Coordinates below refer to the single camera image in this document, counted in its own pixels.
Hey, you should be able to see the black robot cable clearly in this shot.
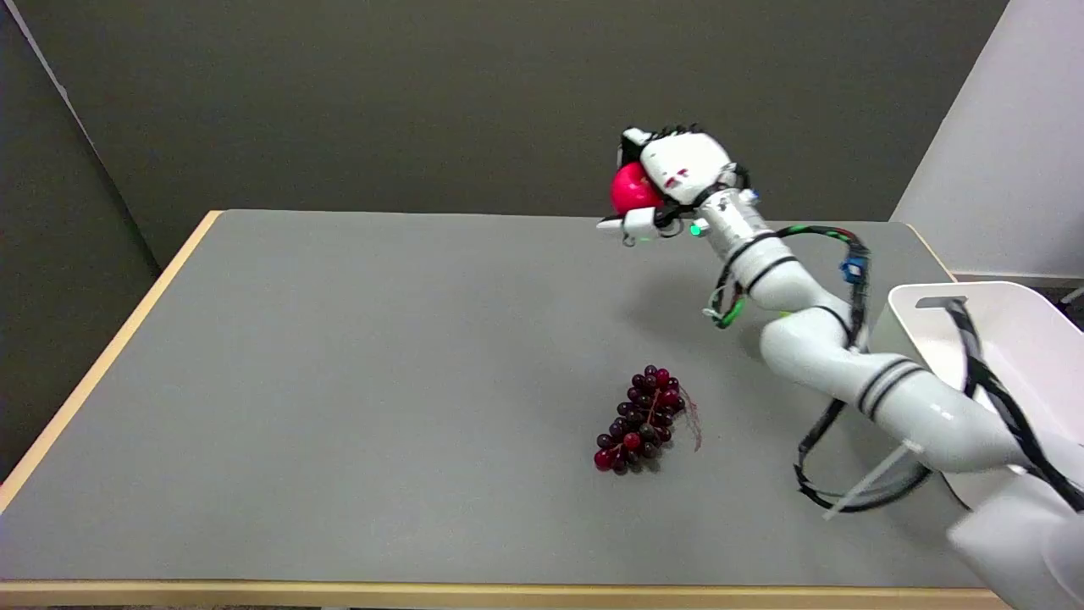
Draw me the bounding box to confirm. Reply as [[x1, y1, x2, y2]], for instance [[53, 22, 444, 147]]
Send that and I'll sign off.
[[703, 224, 1084, 514]]

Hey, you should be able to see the red apple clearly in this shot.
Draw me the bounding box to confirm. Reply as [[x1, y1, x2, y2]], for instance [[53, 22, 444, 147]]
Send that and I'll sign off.
[[611, 163, 664, 216]]

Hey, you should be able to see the dark red grape bunch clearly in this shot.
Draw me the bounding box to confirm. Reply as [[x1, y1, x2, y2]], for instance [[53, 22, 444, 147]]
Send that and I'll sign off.
[[594, 365, 703, 475]]

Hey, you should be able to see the white plastic box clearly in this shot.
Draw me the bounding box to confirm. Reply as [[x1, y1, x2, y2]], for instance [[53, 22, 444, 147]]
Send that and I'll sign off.
[[869, 281, 1084, 511]]

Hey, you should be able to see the white partition panel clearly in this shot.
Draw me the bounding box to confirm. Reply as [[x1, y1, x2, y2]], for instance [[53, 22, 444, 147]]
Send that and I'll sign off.
[[889, 0, 1084, 282]]

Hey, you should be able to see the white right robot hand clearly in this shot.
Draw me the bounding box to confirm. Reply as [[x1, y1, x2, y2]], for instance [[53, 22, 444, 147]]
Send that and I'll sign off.
[[597, 125, 751, 247]]

